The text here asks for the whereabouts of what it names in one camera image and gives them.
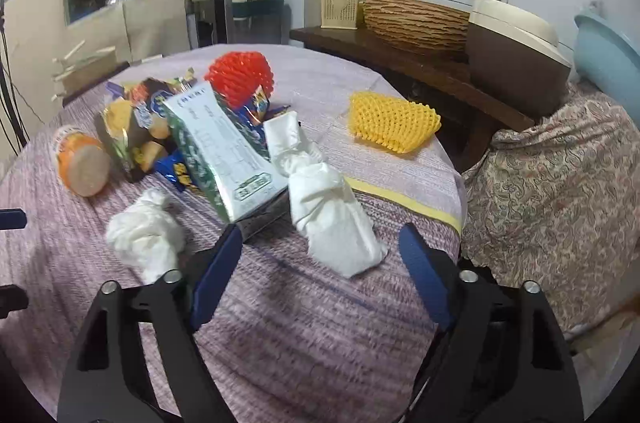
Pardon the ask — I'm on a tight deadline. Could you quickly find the light blue plastic basin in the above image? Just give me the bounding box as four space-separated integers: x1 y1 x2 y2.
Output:
574 13 640 91

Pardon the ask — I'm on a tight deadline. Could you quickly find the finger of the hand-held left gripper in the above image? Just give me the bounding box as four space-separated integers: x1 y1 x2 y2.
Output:
0 285 29 320
0 208 27 230

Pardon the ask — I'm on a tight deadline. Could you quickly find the beige chopstick holder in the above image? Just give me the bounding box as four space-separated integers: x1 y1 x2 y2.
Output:
320 0 362 29

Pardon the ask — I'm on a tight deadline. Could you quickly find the brown cream rice cooker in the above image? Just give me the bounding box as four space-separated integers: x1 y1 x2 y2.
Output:
466 0 574 116

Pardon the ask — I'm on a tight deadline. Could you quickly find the blue yellow snack packet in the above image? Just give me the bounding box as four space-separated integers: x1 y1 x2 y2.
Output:
154 148 202 194

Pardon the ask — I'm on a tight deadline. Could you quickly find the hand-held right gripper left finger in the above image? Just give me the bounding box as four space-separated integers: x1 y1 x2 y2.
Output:
56 224 244 423

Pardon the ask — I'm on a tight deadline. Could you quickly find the small crumpled white tissue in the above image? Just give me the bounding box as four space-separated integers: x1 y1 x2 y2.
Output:
105 189 187 285

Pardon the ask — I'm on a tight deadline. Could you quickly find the red foam fruit net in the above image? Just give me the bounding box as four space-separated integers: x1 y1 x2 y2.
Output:
204 51 277 109

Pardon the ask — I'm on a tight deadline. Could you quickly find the yellow foam fruit net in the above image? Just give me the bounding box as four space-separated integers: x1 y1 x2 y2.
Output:
348 90 442 154

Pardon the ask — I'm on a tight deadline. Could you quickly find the purple striped tablecloth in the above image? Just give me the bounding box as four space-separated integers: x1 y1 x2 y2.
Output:
0 43 468 423

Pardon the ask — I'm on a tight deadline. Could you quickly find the wicker basket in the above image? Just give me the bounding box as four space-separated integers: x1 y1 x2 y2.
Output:
362 0 473 54

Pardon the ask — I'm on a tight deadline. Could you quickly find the green white packet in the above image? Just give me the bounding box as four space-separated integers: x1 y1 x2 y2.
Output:
162 92 292 244

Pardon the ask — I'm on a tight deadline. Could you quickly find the large white tissue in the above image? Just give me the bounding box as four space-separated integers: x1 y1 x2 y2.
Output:
287 160 390 279

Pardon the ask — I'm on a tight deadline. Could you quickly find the cardboard box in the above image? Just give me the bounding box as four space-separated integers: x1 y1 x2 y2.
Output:
52 40 131 104

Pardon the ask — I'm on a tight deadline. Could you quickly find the blue red snack packet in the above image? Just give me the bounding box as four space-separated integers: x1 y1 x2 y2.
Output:
235 86 292 129

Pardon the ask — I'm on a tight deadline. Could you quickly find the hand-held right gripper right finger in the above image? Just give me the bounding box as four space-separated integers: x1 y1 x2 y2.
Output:
398 222 585 423

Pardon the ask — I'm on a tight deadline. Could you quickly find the water dispenser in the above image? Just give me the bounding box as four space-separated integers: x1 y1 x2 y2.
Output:
192 0 292 49

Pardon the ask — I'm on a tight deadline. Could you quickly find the white plastic wrapper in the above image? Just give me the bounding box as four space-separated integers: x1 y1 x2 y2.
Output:
262 110 325 176

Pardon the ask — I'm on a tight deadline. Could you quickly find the floral cloth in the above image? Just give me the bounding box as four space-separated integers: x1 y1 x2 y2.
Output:
462 83 640 339

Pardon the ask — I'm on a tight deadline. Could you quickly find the black cable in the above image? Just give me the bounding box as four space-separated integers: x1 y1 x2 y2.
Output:
0 0 32 154

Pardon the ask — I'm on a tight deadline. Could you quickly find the dark wooden side table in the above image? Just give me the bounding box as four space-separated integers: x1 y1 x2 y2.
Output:
290 26 536 171

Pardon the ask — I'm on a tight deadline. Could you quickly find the dark orange snack packet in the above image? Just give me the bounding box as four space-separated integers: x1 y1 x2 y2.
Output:
107 74 198 114

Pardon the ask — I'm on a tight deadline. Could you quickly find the orange plastic cup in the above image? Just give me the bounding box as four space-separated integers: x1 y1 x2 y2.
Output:
52 124 112 198

